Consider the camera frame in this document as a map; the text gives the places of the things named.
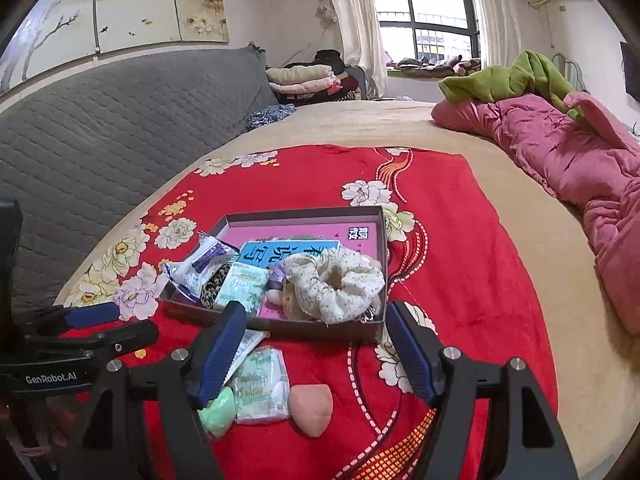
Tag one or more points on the plush rabbit with purple dress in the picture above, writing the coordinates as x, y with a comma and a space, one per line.
275, 296

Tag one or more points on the pink and blue book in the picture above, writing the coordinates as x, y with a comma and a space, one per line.
350, 240

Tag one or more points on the mint green sponge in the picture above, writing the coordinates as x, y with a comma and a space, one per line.
220, 410

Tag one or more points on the white and yellow packet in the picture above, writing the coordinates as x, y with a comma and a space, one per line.
250, 342

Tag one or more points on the white floral scrunchie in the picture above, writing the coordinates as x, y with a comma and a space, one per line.
340, 270

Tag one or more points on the red floral blanket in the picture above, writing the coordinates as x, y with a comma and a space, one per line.
450, 210

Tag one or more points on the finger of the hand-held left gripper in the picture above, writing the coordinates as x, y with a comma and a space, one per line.
92, 314
120, 337

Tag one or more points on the black framed window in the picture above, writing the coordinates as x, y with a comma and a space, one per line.
425, 25

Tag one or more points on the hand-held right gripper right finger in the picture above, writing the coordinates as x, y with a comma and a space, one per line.
412, 355

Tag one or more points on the blue and white tissue packet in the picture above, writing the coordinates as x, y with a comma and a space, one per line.
200, 265

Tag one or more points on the grey quilted headboard cover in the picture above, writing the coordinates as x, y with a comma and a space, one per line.
125, 125

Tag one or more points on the white curtain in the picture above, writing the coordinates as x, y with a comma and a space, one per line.
355, 20
495, 10

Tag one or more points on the brown cardboard box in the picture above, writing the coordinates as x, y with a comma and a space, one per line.
310, 329

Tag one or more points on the pink quilt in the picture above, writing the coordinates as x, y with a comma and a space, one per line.
550, 145

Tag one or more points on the clothes on window sill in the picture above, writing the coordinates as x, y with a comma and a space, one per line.
430, 66

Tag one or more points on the leopard print scrunchie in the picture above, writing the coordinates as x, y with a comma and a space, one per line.
212, 290

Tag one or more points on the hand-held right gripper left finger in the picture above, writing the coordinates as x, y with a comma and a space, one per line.
220, 355

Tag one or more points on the peach makeup sponge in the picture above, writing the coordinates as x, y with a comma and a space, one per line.
310, 405

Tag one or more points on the green blanket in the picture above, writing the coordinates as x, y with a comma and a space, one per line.
510, 77

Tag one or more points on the stack of folded clothes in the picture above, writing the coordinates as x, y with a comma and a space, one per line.
305, 77

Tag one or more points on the light green towel packet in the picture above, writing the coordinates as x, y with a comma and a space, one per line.
242, 287
262, 385

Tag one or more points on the blue patterned cloth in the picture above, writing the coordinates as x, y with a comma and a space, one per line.
270, 116

